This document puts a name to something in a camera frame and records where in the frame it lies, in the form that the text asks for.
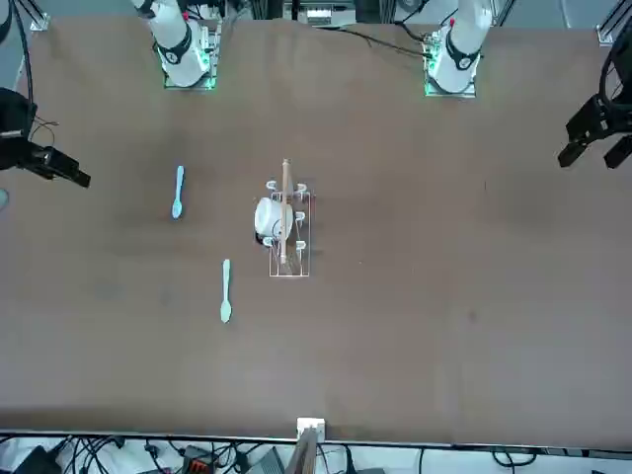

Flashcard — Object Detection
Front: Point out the grey power adapter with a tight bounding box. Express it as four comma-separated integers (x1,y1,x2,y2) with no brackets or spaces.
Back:
245,445,286,474

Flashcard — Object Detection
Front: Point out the blue plastic spoon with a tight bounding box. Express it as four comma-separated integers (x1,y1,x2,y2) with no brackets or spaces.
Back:
171,165,186,221

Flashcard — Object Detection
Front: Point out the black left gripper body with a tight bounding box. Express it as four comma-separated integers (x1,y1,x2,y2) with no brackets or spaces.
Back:
565,96,632,145

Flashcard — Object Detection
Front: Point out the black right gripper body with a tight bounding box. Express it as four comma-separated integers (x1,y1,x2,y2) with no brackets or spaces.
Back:
0,88,51,175

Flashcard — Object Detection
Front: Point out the white cup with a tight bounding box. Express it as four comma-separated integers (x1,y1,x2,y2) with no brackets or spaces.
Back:
253,196,283,239

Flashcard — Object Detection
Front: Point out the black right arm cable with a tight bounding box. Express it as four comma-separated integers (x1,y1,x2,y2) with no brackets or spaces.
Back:
10,0,39,132

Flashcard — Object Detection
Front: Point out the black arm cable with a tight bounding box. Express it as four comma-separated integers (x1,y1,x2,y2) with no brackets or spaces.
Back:
10,0,39,132
597,33,632,135

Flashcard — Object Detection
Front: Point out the black cable on table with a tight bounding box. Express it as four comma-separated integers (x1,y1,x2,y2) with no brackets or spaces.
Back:
315,23,432,56

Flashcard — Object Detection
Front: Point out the green plastic spoon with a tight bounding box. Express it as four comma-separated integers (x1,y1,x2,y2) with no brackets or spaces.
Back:
218,258,234,325

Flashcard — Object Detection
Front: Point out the wooden camera mount post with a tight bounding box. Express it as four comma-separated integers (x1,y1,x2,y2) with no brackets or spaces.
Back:
284,427,323,474

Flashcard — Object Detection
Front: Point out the wooden rack rod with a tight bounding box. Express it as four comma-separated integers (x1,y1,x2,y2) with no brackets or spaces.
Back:
278,157,293,267

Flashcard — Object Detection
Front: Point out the clear acrylic cup rack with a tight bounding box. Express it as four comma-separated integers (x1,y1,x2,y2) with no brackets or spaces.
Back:
261,180,314,278

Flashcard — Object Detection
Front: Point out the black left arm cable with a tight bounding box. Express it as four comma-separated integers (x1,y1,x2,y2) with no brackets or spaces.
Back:
597,33,632,135

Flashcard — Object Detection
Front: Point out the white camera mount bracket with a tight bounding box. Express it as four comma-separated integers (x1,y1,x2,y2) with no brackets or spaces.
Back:
296,417,328,441

